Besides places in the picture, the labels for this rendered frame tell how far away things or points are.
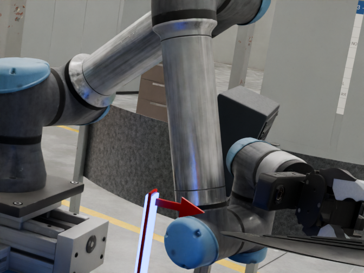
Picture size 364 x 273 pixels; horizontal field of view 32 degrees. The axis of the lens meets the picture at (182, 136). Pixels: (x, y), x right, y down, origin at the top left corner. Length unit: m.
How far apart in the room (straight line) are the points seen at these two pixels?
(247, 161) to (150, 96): 6.68
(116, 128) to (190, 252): 2.06
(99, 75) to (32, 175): 0.22
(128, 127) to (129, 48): 1.73
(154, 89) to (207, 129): 6.72
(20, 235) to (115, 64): 0.35
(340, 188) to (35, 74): 0.60
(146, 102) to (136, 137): 4.88
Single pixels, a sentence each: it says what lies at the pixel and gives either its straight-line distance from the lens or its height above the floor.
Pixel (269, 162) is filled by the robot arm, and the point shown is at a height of 1.20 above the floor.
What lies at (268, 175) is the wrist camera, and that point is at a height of 1.21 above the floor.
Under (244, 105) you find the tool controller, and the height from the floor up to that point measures 1.24.
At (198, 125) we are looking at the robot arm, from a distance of 0.89.
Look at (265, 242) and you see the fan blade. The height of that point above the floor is 1.19.
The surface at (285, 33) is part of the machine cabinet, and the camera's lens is 7.22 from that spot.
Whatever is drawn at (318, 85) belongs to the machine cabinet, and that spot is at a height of 0.91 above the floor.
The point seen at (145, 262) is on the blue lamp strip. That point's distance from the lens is 0.75.
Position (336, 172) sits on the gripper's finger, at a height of 1.23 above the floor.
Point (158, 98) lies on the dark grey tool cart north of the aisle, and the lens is 7.59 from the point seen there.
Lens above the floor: 1.39
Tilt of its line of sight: 10 degrees down
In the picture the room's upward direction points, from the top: 9 degrees clockwise
